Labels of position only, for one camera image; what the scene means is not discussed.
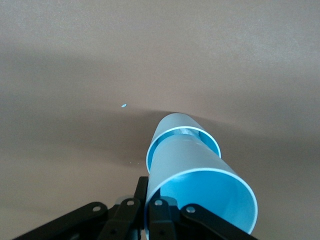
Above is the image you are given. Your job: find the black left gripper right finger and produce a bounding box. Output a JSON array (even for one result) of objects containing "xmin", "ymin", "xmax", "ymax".
[{"xmin": 147, "ymin": 196, "xmax": 261, "ymax": 240}]

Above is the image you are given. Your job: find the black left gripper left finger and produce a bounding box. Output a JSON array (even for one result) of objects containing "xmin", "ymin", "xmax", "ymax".
[{"xmin": 14, "ymin": 176, "xmax": 149, "ymax": 240}]

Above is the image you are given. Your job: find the blue plastic cup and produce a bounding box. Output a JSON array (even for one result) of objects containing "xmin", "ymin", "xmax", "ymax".
[
  {"xmin": 145, "ymin": 112, "xmax": 223, "ymax": 173},
  {"xmin": 144, "ymin": 134, "xmax": 259, "ymax": 240}
]

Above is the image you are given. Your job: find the brown table cloth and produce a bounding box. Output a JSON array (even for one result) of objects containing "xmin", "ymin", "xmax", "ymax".
[{"xmin": 0, "ymin": 0, "xmax": 320, "ymax": 240}]

